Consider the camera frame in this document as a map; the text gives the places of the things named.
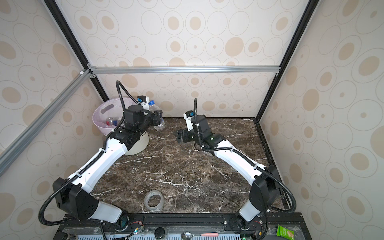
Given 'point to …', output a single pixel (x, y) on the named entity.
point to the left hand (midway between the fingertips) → (160, 108)
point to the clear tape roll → (146, 200)
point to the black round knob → (159, 233)
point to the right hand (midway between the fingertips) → (181, 130)
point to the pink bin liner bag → (107, 114)
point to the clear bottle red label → (113, 121)
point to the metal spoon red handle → (187, 235)
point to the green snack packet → (283, 232)
